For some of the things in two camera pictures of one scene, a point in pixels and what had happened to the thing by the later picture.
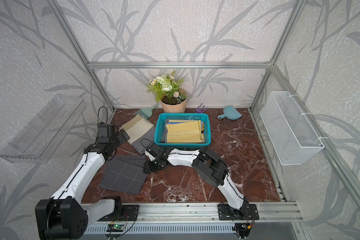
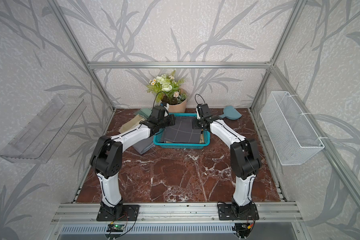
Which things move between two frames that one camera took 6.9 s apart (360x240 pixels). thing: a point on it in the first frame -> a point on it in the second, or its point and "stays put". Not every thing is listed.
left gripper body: [117, 140] -> [166, 121]
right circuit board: [242, 228] stays put
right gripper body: [152, 166] -> [197, 123]
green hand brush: [146, 112] stays put
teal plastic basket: [159, 123] stays put
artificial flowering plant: [165, 89] stays put
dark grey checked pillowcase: [125, 173] -> [182, 131]
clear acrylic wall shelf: [40, 135] stays put
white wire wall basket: [295, 140] stays put
